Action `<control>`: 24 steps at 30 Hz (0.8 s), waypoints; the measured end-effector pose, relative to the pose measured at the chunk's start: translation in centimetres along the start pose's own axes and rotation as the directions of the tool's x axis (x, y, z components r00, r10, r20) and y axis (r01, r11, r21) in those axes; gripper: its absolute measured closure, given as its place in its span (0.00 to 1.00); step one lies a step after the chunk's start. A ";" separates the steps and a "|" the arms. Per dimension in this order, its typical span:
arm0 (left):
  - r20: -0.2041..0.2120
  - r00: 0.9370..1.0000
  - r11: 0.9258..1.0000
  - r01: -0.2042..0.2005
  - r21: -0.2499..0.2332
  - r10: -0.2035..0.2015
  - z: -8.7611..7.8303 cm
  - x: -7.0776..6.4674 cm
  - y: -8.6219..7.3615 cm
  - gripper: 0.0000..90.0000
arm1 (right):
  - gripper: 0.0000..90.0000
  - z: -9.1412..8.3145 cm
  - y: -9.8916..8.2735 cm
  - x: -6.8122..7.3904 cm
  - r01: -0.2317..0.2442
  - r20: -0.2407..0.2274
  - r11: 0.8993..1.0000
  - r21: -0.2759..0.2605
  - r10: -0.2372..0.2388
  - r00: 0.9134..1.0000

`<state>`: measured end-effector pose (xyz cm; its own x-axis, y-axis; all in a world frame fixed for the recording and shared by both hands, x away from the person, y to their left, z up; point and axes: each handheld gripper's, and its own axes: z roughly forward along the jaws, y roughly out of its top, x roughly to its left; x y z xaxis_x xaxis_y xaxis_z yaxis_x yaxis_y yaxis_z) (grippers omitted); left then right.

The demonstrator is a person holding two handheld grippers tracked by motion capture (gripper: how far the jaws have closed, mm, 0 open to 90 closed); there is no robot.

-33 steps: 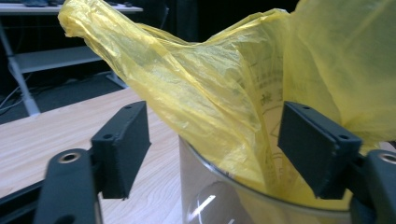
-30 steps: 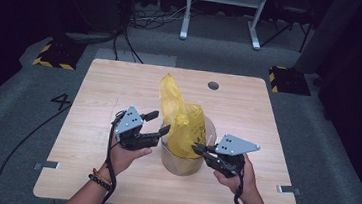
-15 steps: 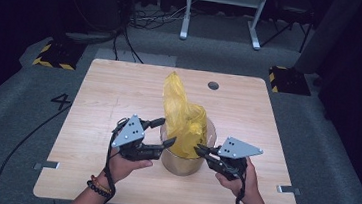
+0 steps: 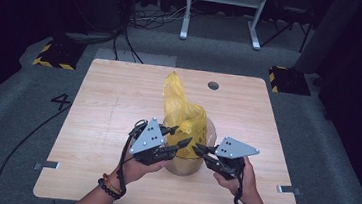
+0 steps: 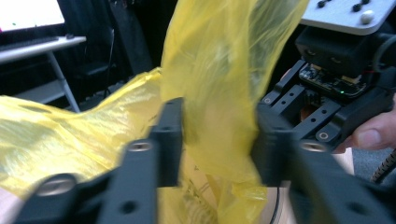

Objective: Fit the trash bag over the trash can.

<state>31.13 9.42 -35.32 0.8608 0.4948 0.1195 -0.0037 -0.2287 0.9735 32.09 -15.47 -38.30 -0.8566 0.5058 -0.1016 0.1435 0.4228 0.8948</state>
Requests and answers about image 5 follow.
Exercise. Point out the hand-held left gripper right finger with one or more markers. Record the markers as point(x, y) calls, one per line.
point(277, 155)

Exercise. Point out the dark keyboard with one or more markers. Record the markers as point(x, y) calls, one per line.
point(28, 43)

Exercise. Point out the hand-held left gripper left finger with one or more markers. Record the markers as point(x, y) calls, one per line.
point(168, 140)

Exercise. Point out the white metal stand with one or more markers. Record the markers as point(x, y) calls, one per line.
point(40, 46)

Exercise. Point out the bright monitor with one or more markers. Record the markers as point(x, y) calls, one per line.
point(28, 12)

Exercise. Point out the yellow plastic bag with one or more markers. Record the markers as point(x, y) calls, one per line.
point(211, 62)

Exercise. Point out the dark computer mouse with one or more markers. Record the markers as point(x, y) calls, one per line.
point(69, 36)

